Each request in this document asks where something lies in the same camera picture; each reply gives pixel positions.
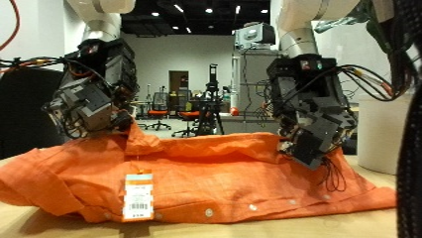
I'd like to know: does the right hand cable bundle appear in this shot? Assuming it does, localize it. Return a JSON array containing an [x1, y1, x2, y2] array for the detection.
[[335, 63, 412, 102]]

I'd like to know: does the grey boxy monitor device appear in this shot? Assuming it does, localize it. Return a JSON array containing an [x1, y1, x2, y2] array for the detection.
[[232, 22, 276, 52]]

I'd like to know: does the orange seat office chair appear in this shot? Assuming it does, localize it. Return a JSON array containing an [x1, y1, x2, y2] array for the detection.
[[170, 98, 202, 138], [143, 92, 172, 132]]

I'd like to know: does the black braided cable sleeve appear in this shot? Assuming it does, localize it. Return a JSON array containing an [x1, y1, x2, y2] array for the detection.
[[392, 0, 422, 238]]

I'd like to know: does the white paper price tag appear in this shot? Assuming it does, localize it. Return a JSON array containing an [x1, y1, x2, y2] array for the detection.
[[121, 169, 155, 222]]

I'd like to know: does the white cylindrical plant pot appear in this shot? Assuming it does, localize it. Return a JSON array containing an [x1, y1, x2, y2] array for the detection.
[[355, 93, 413, 176]]

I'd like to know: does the hand cable bundle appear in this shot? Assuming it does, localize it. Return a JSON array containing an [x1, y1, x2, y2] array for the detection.
[[0, 57, 67, 74], [335, 63, 412, 102]]

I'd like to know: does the left hand cable bundle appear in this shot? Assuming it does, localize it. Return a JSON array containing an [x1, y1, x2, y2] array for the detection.
[[0, 57, 67, 74]]

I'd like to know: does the orange button shirt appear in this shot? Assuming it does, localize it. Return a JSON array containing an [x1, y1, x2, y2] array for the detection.
[[0, 123, 397, 224]]

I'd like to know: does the grey metal cabinet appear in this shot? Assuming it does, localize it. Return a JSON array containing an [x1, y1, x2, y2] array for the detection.
[[228, 49, 282, 135]]

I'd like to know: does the orange cable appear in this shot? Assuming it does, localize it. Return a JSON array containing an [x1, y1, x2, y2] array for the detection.
[[0, 0, 22, 53]]

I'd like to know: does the black camera tripod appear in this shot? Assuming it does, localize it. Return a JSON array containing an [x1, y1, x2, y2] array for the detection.
[[195, 63, 226, 137]]

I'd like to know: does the dark brown door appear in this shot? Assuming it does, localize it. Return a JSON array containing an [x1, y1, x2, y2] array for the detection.
[[167, 69, 190, 95]]

